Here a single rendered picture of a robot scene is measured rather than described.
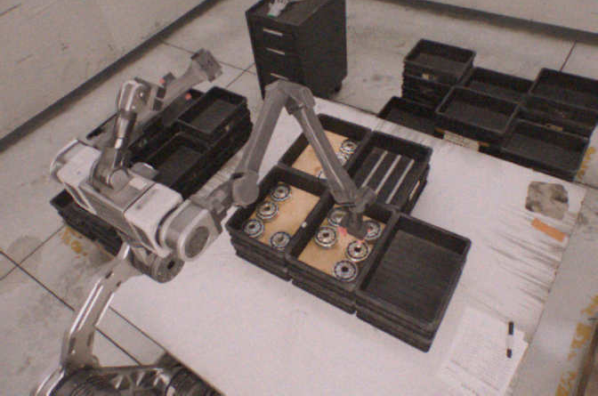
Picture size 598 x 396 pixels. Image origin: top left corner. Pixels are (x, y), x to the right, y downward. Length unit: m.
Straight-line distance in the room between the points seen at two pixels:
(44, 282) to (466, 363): 2.54
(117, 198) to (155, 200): 0.11
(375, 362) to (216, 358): 0.60
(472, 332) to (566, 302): 1.10
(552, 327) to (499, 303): 0.86
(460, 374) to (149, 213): 1.22
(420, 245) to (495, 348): 0.45
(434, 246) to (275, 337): 0.72
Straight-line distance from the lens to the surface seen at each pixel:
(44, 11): 4.44
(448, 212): 2.23
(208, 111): 3.22
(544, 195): 2.40
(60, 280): 3.35
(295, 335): 1.91
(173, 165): 3.07
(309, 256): 1.91
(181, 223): 1.25
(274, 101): 1.45
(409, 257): 1.92
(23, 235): 3.75
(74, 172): 1.49
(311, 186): 2.07
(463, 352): 1.91
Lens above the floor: 2.44
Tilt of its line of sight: 47 degrees down
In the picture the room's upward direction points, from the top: 9 degrees counter-clockwise
